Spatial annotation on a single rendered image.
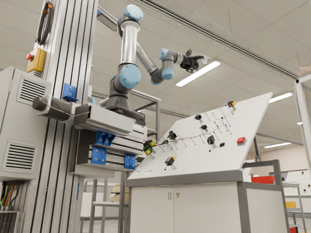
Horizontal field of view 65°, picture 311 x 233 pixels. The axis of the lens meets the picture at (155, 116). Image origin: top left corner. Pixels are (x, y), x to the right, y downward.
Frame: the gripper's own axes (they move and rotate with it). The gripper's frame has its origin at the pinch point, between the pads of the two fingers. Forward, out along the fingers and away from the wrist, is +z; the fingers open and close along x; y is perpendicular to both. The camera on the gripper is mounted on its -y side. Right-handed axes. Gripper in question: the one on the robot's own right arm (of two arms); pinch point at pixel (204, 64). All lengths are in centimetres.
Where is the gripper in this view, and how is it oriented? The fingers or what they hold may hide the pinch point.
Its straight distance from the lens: 177.8
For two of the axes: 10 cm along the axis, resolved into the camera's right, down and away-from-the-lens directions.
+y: 0.5, 9.0, -4.4
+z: 8.9, 1.6, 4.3
